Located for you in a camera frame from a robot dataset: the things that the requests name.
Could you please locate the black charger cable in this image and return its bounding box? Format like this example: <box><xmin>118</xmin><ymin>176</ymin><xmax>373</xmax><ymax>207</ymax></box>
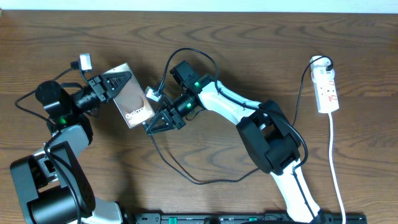
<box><xmin>142</xmin><ymin>55</ymin><xmax>335</xmax><ymax>185</ymax></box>

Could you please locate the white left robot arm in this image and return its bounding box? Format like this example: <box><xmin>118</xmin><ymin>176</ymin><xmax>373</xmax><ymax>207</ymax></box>
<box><xmin>10</xmin><ymin>72</ymin><xmax>135</xmax><ymax>223</ymax></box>

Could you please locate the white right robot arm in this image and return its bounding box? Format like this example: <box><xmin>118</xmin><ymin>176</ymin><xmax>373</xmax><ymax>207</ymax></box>
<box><xmin>144</xmin><ymin>61</ymin><xmax>323</xmax><ymax>223</ymax></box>

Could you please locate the white power strip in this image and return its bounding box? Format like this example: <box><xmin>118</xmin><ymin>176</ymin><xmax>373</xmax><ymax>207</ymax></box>
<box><xmin>310</xmin><ymin>55</ymin><xmax>339</xmax><ymax>114</ymax></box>

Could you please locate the black left camera cable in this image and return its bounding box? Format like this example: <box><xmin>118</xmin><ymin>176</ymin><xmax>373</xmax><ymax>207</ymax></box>
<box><xmin>14</xmin><ymin>67</ymin><xmax>85</xmax><ymax>224</ymax></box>

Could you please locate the black camera cable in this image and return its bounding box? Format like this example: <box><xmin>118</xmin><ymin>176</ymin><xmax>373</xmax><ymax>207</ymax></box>
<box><xmin>14</xmin><ymin>67</ymin><xmax>85</xmax><ymax>224</ymax></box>
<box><xmin>155</xmin><ymin>47</ymin><xmax>309</xmax><ymax>218</ymax></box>

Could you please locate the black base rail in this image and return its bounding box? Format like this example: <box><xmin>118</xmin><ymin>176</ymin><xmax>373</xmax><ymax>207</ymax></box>
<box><xmin>134</xmin><ymin>213</ymin><xmax>368</xmax><ymax>224</ymax></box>

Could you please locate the black right camera cable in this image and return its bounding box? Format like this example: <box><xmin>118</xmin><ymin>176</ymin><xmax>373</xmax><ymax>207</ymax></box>
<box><xmin>155</xmin><ymin>47</ymin><xmax>309</xmax><ymax>218</ymax></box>

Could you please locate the white power strip cord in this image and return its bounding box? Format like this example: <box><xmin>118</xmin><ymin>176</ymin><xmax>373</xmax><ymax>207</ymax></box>
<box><xmin>327</xmin><ymin>111</ymin><xmax>347</xmax><ymax>224</ymax></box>

